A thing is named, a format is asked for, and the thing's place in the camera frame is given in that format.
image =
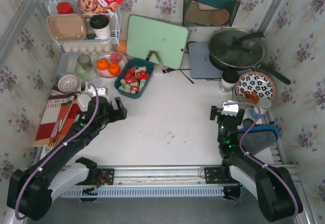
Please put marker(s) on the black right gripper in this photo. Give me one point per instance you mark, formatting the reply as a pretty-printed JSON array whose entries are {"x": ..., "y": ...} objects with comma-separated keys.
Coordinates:
[{"x": 219, "y": 115}]

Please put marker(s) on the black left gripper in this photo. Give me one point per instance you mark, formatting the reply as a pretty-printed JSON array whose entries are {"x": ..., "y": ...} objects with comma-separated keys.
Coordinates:
[{"x": 118, "y": 110}]

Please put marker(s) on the white plastic scoop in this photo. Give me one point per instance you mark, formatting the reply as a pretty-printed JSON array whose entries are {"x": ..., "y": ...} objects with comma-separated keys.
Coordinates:
[{"x": 83, "y": 101}]

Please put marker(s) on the teal storage basket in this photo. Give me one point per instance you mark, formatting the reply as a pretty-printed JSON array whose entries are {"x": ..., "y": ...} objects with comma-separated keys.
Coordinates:
[{"x": 135, "y": 62}]

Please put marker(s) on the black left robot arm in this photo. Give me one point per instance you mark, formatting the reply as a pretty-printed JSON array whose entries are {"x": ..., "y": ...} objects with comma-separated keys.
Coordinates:
[{"x": 32, "y": 191}]

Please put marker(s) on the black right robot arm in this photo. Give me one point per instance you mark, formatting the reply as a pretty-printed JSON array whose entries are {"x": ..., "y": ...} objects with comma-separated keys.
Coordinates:
[{"x": 239, "y": 142}]

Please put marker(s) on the paper coffee cup black lid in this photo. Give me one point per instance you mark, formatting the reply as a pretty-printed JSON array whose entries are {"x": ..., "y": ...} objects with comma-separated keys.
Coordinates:
[{"x": 228, "y": 80}]

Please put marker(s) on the clear storage box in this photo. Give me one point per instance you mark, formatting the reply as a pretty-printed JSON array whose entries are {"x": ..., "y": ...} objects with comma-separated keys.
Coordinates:
[{"x": 67, "y": 64}]

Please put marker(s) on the green glass jar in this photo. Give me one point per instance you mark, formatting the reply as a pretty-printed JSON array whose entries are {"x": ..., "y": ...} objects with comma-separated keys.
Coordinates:
[{"x": 239, "y": 98}]

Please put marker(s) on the green capsule cluster top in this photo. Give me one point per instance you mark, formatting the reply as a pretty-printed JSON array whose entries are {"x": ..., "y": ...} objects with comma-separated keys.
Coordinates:
[{"x": 127, "y": 90}]

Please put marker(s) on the blue grey oven mitt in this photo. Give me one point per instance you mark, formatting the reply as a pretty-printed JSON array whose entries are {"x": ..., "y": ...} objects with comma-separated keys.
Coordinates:
[{"x": 260, "y": 137}]

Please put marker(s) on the red capsule cluster bottom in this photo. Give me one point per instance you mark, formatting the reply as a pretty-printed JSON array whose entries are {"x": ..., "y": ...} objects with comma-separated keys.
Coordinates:
[{"x": 135, "y": 88}]

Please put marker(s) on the red capsule cluster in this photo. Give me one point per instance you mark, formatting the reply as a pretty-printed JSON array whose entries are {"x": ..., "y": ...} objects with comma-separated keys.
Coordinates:
[
  {"x": 128, "y": 75},
  {"x": 135, "y": 88}
]

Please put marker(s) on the clear glass cup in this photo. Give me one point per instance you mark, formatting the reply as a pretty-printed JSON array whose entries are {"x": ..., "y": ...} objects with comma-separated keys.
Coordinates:
[{"x": 92, "y": 76}]

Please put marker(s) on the glass fruit plate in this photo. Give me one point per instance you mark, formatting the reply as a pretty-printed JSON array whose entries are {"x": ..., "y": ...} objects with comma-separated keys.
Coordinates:
[{"x": 110, "y": 64}]

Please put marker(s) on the blue white bottle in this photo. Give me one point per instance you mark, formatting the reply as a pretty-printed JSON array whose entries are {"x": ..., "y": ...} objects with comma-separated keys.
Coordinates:
[{"x": 261, "y": 108}]

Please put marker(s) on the striped orange cloth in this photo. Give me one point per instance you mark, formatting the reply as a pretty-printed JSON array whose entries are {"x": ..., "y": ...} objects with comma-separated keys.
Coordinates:
[{"x": 60, "y": 113}]

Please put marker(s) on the red capsule cluster left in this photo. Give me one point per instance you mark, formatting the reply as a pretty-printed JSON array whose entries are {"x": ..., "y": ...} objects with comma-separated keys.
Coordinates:
[{"x": 128, "y": 75}]

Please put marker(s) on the white strainer bowl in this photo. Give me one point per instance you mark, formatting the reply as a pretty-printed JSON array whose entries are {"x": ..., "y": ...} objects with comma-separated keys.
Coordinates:
[{"x": 68, "y": 83}]

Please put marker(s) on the flower pattern plate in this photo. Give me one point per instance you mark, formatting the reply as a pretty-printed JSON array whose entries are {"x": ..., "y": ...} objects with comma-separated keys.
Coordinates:
[{"x": 258, "y": 82}]

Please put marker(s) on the green tinted glass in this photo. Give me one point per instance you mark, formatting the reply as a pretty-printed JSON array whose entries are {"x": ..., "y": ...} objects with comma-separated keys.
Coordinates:
[{"x": 83, "y": 64}]

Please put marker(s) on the grey induction cooker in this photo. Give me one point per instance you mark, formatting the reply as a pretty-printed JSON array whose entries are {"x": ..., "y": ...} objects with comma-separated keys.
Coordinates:
[{"x": 200, "y": 64}]

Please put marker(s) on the white egg tray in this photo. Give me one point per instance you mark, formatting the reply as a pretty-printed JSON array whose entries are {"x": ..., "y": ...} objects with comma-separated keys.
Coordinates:
[{"x": 88, "y": 49}]

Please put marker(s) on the orange fruit behind board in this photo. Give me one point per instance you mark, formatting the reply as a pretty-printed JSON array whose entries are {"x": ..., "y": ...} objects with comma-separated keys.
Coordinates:
[{"x": 122, "y": 47}]

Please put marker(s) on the black wok pan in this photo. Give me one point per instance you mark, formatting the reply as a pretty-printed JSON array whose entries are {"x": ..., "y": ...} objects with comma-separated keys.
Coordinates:
[{"x": 239, "y": 49}]

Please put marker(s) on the green cutting board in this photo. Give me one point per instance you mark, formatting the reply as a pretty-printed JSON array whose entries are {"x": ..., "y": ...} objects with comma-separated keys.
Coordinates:
[{"x": 167, "y": 40}]

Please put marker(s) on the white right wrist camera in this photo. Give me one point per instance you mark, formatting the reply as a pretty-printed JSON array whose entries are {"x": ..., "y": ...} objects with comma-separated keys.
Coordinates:
[{"x": 230, "y": 108}]

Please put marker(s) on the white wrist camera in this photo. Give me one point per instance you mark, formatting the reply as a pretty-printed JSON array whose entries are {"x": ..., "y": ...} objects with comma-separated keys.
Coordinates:
[
  {"x": 101, "y": 91},
  {"x": 230, "y": 108}
]

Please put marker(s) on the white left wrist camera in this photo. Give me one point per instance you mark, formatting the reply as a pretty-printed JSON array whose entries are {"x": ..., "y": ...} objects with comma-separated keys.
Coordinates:
[{"x": 101, "y": 91}]

